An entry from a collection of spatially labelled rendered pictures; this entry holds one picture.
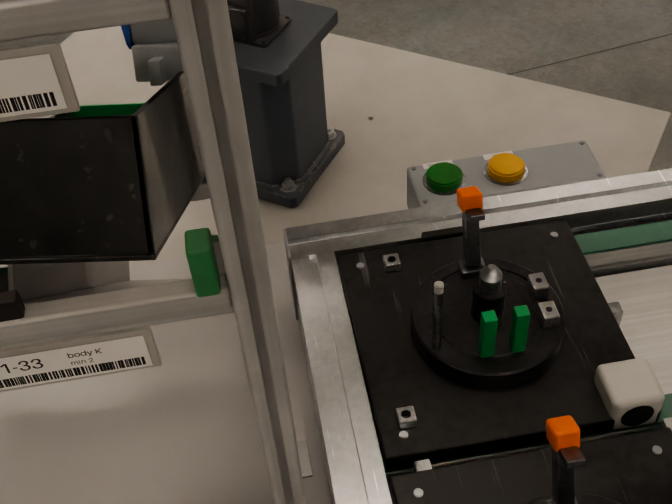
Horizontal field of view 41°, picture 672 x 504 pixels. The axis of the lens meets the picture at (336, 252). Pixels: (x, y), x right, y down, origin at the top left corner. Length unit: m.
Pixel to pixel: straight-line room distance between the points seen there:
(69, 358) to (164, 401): 0.51
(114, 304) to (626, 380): 0.49
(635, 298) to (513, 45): 2.06
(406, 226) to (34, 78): 0.66
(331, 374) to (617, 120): 0.62
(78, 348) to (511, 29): 2.68
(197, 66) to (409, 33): 2.68
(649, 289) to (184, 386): 0.49
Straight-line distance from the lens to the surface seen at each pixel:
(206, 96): 0.35
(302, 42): 1.05
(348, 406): 0.81
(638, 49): 3.01
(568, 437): 0.67
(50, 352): 0.46
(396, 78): 1.33
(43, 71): 0.35
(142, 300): 0.44
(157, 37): 0.77
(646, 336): 0.94
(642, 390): 0.81
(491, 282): 0.79
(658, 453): 0.80
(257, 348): 0.47
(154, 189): 0.46
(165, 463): 0.92
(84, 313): 0.44
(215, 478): 0.90
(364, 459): 0.78
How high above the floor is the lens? 1.63
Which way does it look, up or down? 46 degrees down
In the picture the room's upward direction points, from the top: 4 degrees counter-clockwise
